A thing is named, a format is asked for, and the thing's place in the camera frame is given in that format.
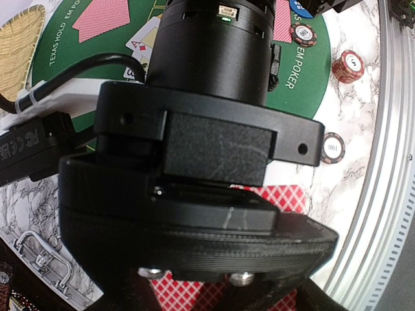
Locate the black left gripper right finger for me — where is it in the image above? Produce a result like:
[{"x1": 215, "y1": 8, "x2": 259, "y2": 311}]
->
[{"x1": 296, "y1": 279, "x2": 347, "y2": 311}]

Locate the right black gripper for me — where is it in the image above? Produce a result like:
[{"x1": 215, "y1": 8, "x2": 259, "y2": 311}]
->
[{"x1": 58, "y1": 81, "x2": 338, "y2": 287}]

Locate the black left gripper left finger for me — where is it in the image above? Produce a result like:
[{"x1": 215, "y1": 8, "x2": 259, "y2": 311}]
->
[{"x1": 87, "y1": 272, "x2": 159, "y2": 310}]

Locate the red backed card deck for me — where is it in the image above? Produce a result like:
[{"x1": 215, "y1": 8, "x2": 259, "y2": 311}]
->
[{"x1": 150, "y1": 185, "x2": 306, "y2": 310}]

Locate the face up playing card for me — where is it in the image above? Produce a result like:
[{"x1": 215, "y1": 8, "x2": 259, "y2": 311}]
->
[{"x1": 123, "y1": 67, "x2": 136, "y2": 80}]

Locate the ace of diamonds card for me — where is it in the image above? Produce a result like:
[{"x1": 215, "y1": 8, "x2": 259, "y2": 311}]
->
[{"x1": 125, "y1": 16, "x2": 161, "y2": 63}]

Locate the black poker chip stack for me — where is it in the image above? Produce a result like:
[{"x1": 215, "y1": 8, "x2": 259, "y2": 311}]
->
[{"x1": 320, "y1": 132, "x2": 346, "y2": 164}]

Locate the red backed playing card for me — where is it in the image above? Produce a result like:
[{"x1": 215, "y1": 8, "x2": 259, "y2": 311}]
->
[
  {"x1": 273, "y1": 0, "x2": 292, "y2": 43},
  {"x1": 72, "y1": 0, "x2": 130, "y2": 43}
]

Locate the red poker chip stack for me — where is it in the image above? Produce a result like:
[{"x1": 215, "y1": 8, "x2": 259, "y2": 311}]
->
[{"x1": 331, "y1": 50, "x2": 364, "y2": 84}]

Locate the aluminium poker case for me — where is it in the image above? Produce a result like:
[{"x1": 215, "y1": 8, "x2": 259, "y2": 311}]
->
[{"x1": 1, "y1": 230, "x2": 103, "y2": 310}]

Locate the green round poker mat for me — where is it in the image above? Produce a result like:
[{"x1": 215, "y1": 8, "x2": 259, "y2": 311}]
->
[{"x1": 29, "y1": 1, "x2": 331, "y2": 119}]

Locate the blue small blind button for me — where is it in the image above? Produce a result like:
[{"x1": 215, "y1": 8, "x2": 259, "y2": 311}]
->
[{"x1": 289, "y1": 0, "x2": 313, "y2": 19}]

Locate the woven bamboo tray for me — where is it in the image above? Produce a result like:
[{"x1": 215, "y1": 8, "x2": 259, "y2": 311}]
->
[{"x1": 1, "y1": 4, "x2": 46, "y2": 102}]

